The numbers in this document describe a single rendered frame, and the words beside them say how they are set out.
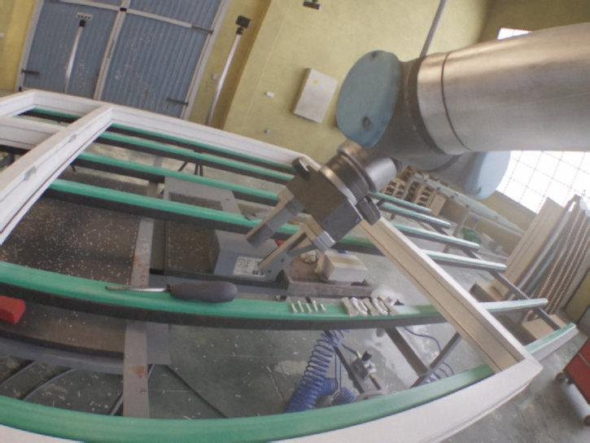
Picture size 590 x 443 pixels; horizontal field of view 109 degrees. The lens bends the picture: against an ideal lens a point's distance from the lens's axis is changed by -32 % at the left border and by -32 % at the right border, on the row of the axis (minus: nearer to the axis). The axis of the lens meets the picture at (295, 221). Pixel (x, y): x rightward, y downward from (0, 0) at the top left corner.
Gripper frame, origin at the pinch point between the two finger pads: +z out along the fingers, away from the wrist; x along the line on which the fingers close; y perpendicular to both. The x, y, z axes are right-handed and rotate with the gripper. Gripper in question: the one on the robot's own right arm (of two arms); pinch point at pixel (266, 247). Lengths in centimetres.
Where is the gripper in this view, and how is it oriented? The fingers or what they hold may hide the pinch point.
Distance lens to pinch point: 46.3
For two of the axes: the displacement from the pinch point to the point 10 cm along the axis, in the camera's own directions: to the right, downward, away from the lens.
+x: 3.6, 4.7, -8.1
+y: -5.5, -5.9, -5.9
